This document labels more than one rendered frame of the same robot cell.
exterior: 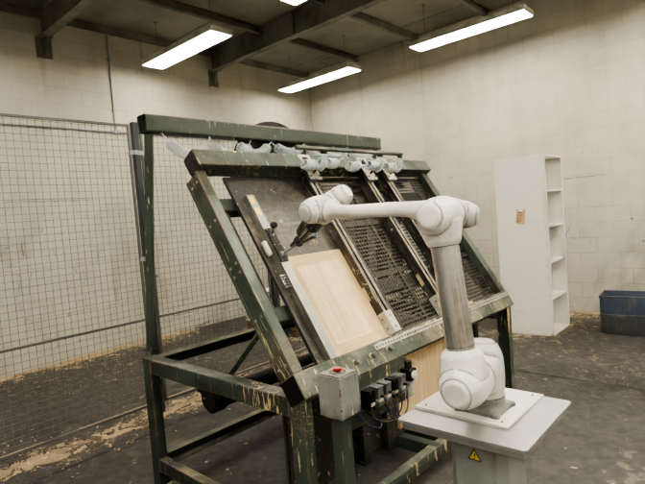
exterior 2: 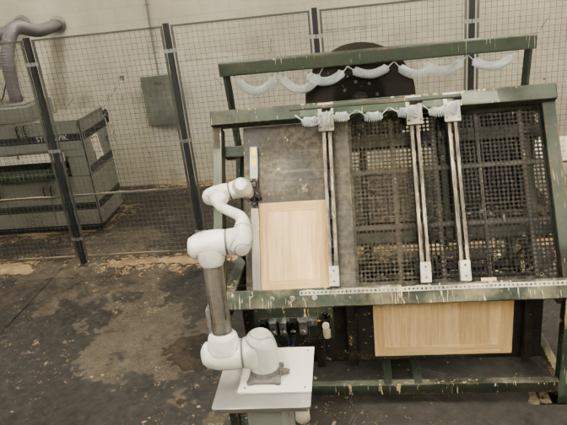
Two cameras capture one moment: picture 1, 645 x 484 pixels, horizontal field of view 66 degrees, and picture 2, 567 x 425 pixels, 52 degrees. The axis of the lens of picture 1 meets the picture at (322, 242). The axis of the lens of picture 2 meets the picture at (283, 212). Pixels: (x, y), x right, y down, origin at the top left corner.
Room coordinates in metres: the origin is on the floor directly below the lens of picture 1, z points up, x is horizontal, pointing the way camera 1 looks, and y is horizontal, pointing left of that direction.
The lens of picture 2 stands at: (0.63, -2.81, 2.70)
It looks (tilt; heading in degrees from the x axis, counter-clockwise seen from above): 22 degrees down; 55
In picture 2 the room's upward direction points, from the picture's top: 6 degrees counter-clockwise
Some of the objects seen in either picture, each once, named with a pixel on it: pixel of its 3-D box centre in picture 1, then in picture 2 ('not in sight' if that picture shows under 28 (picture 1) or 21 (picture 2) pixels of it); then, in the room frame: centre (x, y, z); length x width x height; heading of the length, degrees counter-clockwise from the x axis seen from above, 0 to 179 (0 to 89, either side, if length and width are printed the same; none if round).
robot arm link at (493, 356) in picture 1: (482, 366); (260, 348); (1.93, -0.58, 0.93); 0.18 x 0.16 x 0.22; 145
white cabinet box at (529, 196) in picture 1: (532, 244); not in sight; (5.99, -2.51, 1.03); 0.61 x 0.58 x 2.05; 138
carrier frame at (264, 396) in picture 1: (348, 383); (385, 299); (3.33, -0.10, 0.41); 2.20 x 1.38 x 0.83; 137
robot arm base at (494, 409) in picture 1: (487, 399); (268, 370); (1.95, -0.60, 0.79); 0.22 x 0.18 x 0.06; 137
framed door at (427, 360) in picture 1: (434, 363); (442, 319); (3.28, -0.68, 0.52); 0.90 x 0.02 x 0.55; 137
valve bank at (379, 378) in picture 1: (390, 392); (293, 329); (2.36, -0.27, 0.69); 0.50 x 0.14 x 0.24; 137
